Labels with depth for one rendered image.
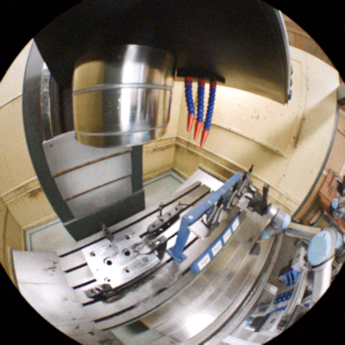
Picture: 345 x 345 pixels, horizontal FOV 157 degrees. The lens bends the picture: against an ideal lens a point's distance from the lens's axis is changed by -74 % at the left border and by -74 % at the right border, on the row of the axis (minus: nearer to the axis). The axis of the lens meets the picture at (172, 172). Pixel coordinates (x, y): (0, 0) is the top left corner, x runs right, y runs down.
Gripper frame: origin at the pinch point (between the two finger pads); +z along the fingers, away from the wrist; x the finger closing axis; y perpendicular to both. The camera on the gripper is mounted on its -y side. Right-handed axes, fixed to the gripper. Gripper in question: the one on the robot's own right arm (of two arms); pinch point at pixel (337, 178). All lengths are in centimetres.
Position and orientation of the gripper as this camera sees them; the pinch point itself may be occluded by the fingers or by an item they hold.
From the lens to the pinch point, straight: 148.9
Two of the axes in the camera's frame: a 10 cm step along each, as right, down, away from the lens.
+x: 8.4, 2.6, -4.7
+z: 5.4, -4.1, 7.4
